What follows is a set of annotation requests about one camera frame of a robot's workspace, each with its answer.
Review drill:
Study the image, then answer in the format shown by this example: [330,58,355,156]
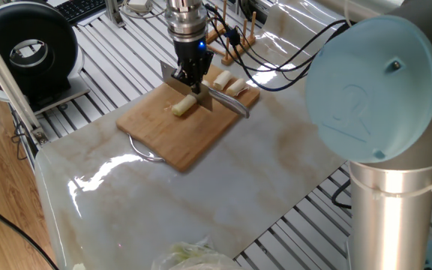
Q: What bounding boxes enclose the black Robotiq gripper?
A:
[170,39,215,95]

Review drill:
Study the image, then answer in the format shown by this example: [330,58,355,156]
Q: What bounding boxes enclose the white scallion stalk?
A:
[170,79,210,117]

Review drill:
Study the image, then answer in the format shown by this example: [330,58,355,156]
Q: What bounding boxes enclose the short cut scallion piece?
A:
[212,70,233,92]
[226,77,250,98]

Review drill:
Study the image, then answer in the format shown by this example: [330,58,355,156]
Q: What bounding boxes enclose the steel cleaver knife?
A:
[159,60,251,119]

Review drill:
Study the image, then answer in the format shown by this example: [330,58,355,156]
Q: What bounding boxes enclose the wooden peg rack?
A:
[205,0,257,67]

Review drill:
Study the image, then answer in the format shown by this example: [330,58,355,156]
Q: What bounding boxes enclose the bamboo cutting board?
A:
[115,63,261,173]

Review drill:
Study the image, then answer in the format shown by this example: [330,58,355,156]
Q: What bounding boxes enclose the black keyboard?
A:
[53,0,109,26]

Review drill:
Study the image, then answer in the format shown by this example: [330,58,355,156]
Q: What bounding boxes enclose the plastic bag of scallion scraps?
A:
[151,239,258,270]

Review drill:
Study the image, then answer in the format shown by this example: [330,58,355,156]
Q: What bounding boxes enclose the white charger with cord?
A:
[119,0,170,20]

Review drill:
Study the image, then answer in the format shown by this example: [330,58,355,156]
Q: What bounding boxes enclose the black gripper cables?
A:
[204,1,353,210]

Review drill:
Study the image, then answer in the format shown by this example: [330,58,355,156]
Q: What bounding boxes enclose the aluminium bracket post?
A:
[104,0,127,29]

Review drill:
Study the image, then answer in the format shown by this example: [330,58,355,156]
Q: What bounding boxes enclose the grey fan base plate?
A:
[31,73,92,116]

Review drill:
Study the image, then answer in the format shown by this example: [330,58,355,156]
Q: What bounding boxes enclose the black round duct fan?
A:
[0,1,80,108]

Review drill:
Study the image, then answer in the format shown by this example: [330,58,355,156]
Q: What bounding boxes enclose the aluminium frame beam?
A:
[0,14,50,146]

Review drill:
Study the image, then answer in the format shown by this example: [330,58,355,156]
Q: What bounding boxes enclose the black floor cable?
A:
[0,190,60,270]

